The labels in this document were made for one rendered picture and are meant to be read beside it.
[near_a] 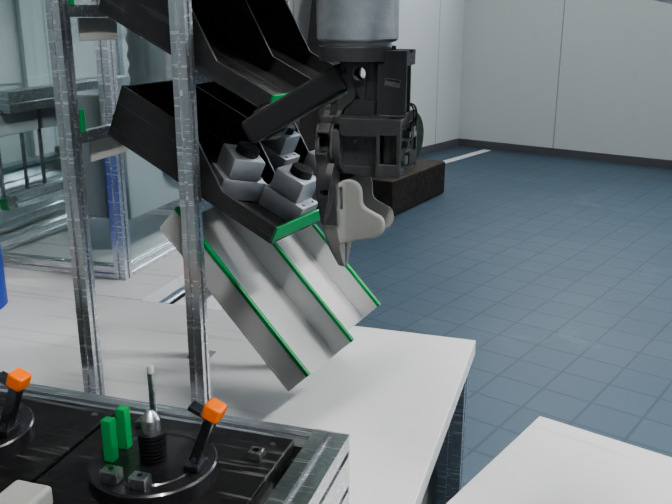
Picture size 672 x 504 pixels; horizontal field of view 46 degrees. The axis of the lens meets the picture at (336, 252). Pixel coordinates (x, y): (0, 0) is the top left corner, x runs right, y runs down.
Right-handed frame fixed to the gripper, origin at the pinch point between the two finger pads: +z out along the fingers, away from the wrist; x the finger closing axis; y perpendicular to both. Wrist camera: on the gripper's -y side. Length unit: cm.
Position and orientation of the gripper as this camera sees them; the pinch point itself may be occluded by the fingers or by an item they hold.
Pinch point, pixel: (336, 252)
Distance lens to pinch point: 78.8
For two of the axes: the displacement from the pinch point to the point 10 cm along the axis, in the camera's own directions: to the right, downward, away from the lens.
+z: 0.0, 9.6, 2.9
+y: 9.5, 0.9, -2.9
